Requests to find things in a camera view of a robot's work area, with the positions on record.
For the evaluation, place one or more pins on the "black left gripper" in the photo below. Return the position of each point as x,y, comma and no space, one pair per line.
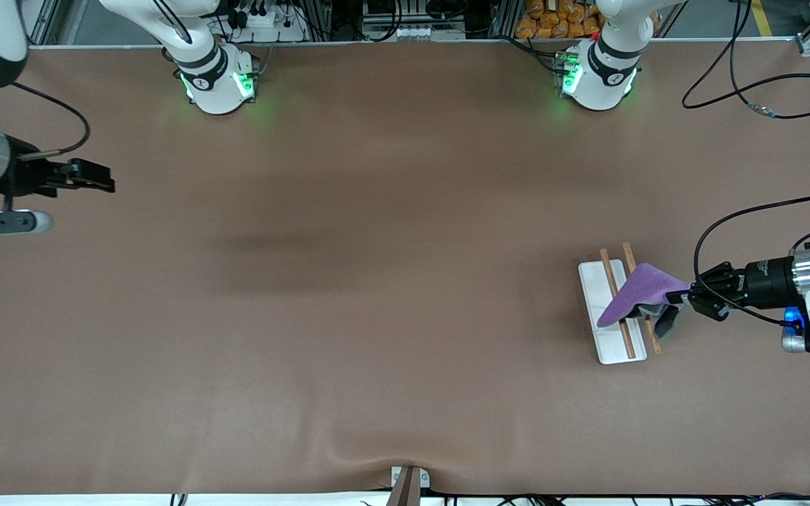
765,283

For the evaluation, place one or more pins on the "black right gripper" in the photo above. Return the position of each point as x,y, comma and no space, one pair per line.
24,176

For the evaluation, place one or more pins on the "purple microfibre towel grey edge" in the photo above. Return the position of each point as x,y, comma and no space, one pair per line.
640,288

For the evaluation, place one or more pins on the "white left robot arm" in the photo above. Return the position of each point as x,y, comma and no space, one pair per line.
602,77

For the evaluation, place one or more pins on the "white rack base tray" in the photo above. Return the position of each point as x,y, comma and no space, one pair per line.
591,295

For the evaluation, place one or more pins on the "right wooden chopstick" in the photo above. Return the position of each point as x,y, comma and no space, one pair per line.
628,254

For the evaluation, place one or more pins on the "wooden chopstick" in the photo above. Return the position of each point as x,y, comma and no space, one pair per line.
607,267
628,254

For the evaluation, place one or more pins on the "left wooden chopstick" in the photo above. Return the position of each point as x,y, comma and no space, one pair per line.
607,267

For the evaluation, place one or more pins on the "white power strip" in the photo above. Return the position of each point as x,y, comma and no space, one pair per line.
264,20

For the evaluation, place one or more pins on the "orange packaged snacks pile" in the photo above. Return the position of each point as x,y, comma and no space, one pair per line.
560,17

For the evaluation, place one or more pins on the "white terminal block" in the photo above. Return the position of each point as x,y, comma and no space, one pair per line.
398,31

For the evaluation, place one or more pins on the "aluminium frame profile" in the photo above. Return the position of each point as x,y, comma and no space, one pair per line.
808,39
53,21

